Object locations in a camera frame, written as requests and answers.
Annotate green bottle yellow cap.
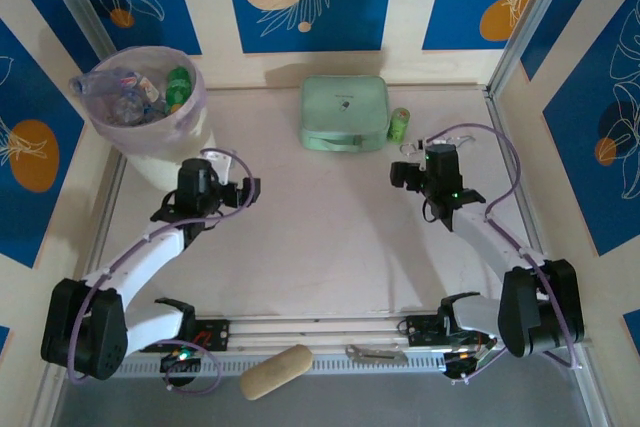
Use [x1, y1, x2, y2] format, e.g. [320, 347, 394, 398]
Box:
[166, 66, 194, 114]

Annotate clear bottle white green label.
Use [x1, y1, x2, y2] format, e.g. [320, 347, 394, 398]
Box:
[137, 75, 161, 101]

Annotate large clear bottle pink label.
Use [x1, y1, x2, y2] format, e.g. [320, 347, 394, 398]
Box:
[69, 69, 151, 98]

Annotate white plastic bin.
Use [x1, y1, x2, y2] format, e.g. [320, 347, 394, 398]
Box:
[107, 105, 218, 193]

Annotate pink bin liner bag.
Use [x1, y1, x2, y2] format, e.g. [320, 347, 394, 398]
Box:
[81, 45, 207, 151]

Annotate small green can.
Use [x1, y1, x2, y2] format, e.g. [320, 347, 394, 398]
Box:
[388, 106, 412, 143]

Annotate mint green zip pouch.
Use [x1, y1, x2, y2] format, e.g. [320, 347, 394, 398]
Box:
[298, 74, 392, 153]

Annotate tan foam roller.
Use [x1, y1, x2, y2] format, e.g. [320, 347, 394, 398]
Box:
[238, 344, 315, 402]

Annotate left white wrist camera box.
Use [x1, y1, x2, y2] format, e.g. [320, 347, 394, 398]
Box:
[199, 148, 237, 184]

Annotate aluminium side rail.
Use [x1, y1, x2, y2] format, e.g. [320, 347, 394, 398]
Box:
[73, 154, 129, 319]
[484, 86, 565, 308]

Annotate aluminium frame rail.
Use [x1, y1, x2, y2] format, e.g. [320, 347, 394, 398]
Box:
[42, 309, 592, 363]

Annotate flat metal bracket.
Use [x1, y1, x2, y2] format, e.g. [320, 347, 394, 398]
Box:
[345, 344, 409, 364]

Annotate grey slotted cable duct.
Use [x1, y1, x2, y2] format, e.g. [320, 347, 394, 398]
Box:
[62, 354, 576, 379]

